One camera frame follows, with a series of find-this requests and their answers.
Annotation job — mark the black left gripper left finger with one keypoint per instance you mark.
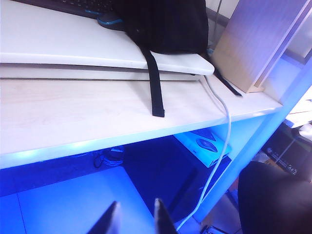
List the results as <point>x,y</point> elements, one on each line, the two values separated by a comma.
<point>107,221</point>

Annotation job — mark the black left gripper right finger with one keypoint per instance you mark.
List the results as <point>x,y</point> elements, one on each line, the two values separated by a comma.
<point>163,219</point>

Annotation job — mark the black backpack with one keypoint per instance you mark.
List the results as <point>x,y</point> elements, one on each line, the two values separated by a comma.
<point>165,24</point>

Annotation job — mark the black chair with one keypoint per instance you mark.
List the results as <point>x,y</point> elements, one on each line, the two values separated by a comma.
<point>275,202</point>

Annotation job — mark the white desk riser base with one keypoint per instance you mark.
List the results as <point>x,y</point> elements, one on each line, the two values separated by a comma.
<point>73,73</point>

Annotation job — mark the white desk riser board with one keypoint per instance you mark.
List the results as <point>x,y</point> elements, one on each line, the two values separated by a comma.
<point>73,46</point>

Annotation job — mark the white drawer cabinet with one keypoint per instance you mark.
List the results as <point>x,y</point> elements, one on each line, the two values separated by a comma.
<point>68,204</point>

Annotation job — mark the dark computer tower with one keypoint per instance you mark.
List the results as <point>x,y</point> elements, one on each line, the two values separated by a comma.
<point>165,175</point>

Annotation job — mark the blue mouse packaging box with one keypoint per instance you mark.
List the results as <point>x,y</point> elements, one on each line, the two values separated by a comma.
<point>207,146</point>

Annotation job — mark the dark printed box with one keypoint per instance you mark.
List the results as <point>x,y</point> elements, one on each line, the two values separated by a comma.
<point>282,162</point>

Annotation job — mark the light wooden cabinet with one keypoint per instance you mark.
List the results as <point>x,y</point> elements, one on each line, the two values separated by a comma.
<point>251,44</point>

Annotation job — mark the black computer keyboard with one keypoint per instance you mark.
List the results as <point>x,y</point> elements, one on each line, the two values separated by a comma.
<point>80,6</point>

